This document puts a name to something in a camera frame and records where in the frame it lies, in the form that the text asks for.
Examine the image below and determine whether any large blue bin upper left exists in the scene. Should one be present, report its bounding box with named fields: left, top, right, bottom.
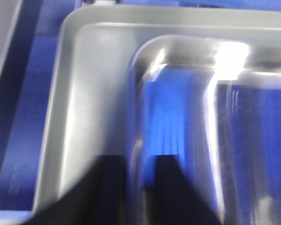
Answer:
left=0, top=0, right=281, bottom=225

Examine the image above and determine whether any silver steel tray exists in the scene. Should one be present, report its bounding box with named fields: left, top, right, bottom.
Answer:
left=127, top=34, right=281, bottom=225

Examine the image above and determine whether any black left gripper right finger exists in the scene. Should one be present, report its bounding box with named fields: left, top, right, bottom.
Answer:
left=146, top=155, right=220, bottom=225

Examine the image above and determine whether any grey plastic tray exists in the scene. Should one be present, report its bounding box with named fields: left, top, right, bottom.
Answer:
left=33, top=4, right=281, bottom=213

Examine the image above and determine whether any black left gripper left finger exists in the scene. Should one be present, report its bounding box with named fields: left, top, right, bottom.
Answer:
left=26, top=155, right=126, bottom=225

